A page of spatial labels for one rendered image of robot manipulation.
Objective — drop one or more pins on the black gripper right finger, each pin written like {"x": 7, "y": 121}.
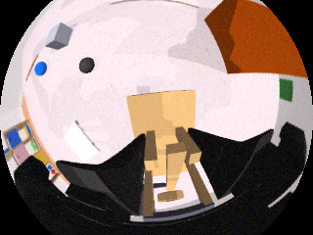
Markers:
{"x": 225, "y": 160}

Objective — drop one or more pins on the blue ball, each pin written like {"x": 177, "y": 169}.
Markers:
{"x": 40, "y": 68}

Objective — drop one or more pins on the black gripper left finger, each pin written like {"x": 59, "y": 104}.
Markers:
{"x": 121, "y": 176}

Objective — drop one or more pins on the tan wooden catapult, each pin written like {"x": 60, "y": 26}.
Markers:
{"x": 165, "y": 119}

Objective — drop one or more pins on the black ball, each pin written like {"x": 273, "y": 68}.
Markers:
{"x": 86, "y": 65}

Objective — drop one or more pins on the white flat slab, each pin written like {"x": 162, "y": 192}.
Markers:
{"x": 81, "y": 144}

